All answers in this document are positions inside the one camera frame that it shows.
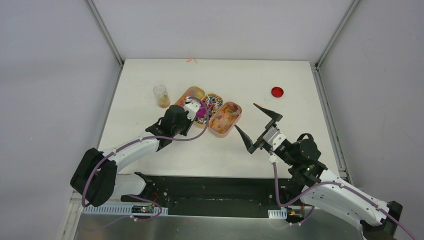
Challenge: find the red jar lid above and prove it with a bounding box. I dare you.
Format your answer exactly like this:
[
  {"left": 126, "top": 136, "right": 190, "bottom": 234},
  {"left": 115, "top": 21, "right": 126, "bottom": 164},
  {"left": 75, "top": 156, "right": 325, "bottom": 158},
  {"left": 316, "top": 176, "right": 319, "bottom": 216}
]
[{"left": 271, "top": 86, "right": 284, "bottom": 98}]

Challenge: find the tray of popsicle candies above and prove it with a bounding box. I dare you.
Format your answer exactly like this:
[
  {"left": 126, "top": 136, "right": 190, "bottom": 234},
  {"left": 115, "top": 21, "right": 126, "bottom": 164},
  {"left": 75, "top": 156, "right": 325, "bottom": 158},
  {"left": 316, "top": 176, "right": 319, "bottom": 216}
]
[{"left": 208, "top": 101, "right": 242, "bottom": 138}]

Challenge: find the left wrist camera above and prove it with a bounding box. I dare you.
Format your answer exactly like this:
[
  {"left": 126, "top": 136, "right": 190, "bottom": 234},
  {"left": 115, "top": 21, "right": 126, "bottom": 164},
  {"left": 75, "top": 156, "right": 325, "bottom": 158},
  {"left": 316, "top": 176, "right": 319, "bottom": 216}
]
[{"left": 183, "top": 98, "right": 201, "bottom": 112}]

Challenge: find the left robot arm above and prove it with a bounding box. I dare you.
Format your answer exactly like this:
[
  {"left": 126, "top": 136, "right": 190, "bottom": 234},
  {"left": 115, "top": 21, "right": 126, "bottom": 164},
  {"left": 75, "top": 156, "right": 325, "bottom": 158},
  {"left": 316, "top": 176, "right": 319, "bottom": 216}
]
[{"left": 70, "top": 100, "right": 201, "bottom": 207}]

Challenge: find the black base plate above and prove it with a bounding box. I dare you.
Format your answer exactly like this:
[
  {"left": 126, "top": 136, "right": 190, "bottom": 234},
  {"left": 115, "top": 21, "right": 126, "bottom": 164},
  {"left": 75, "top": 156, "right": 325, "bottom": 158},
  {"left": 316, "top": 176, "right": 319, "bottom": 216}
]
[{"left": 138, "top": 173, "right": 280, "bottom": 218}]

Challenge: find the clear plastic jar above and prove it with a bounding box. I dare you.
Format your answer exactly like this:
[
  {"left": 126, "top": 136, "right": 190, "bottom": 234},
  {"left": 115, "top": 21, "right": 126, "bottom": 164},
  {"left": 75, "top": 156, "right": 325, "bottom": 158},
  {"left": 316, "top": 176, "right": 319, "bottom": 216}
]
[{"left": 153, "top": 84, "right": 170, "bottom": 108}]

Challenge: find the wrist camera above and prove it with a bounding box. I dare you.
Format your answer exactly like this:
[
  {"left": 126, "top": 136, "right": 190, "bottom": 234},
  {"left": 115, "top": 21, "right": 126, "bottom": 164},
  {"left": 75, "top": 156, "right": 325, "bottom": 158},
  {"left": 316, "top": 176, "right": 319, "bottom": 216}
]
[
  {"left": 183, "top": 98, "right": 201, "bottom": 112},
  {"left": 263, "top": 127, "right": 287, "bottom": 152}
]

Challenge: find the magenta plastic scoop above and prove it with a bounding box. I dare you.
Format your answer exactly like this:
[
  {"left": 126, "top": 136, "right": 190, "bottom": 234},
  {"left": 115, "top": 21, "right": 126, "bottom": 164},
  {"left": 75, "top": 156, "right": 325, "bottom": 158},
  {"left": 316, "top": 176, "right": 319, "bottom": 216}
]
[{"left": 196, "top": 107, "right": 208, "bottom": 119}]

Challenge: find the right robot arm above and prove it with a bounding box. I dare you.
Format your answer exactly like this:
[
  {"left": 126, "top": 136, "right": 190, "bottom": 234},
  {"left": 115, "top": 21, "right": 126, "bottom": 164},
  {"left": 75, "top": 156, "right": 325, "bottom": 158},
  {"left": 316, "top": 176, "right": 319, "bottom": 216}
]
[{"left": 235, "top": 105, "right": 406, "bottom": 240}]

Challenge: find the tray of lollipop candies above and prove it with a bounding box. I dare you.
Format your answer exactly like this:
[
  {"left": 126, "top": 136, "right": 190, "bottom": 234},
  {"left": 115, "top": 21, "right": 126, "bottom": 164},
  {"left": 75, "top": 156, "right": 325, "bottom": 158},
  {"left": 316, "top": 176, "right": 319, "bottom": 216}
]
[{"left": 194, "top": 93, "right": 224, "bottom": 127}]

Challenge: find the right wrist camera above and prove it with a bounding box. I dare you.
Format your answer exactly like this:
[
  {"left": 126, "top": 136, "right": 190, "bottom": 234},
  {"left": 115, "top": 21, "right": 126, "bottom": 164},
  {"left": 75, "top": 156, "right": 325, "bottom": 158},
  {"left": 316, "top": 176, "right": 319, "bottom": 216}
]
[{"left": 263, "top": 127, "right": 287, "bottom": 152}]

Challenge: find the tray of gummy candies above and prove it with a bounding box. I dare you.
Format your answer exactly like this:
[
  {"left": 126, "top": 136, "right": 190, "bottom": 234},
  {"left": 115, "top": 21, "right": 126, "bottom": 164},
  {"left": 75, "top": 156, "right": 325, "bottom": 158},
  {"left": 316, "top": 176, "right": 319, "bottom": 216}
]
[{"left": 175, "top": 86, "right": 206, "bottom": 107}]

